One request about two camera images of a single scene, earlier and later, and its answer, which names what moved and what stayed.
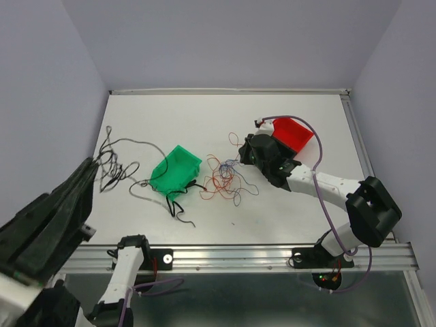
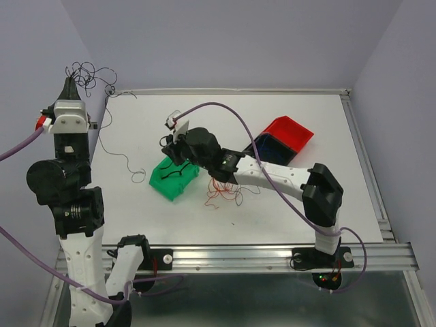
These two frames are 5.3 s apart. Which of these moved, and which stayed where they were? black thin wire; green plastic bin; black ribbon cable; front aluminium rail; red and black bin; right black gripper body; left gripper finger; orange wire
Moved: black thin wire; black ribbon cable; right black gripper body; orange wire; left gripper finger
Stayed: red and black bin; front aluminium rail; green plastic bin
